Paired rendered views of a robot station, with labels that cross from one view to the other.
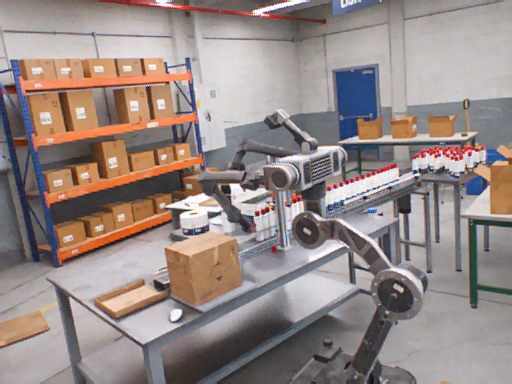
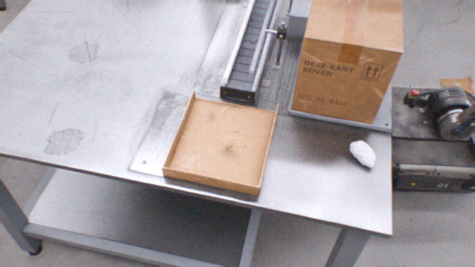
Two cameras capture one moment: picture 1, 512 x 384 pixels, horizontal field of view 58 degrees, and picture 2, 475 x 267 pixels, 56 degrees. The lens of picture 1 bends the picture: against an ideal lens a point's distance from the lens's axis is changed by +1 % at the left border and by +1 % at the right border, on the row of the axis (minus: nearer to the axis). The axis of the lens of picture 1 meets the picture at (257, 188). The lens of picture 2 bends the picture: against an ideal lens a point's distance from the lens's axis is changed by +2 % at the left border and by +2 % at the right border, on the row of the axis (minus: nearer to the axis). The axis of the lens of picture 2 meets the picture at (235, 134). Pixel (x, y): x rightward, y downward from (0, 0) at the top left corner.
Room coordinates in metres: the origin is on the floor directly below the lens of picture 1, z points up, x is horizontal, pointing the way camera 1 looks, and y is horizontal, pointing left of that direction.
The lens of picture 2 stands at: (1.69, 1.20, 1.80)
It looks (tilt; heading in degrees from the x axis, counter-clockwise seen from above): 50 degrees down; 321
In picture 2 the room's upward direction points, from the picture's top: 3 degrees clockwise
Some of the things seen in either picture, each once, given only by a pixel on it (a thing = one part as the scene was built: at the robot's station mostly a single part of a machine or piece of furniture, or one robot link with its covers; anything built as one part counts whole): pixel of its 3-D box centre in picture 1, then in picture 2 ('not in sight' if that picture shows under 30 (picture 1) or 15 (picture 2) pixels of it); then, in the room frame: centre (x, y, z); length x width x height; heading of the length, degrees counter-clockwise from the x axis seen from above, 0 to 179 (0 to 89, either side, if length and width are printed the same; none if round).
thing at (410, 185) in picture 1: (384, 236); not in sight; (3.88, -1.07, 0.47); 1.17 x 0.38 x 0.94; 131
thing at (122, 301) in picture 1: (131, 297); (223, 138); (2.31, 0.75, 0.85); 0.30 x 0.26 x 0.04; 131
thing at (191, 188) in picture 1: (211, 192); not in sight; (7.39, 0.77, 0.32); 1.20 x 0.83 x 0.64; 50
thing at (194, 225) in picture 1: (194, 223); not in sight; (3.29, 0.50, 0.95); 0.20 x 0.20 x 0.14
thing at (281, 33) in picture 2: not in sight; (273, 43); (2.50, 0.42, 0.91); 0.07 x 0.03 x 0.16; 41
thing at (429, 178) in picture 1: (446, 211); not in sight; (4.43, -1.86, 0.46); 0.73 x 0.62 x 0.93; 131
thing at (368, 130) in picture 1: (370, 128); not in sight; (8.37, -2.17, 0.97); 0.47 x 0.41 x 0.37; 137
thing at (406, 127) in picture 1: (403, 127); not in sight; (7.97, -2.66, 0.96); 0.43 x 0.42 x 0.37; 48
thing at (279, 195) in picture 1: (279, 198); not in sight; (2.88, -0.14, 1.16); 0.04 x 0.04 x 0.67; 41
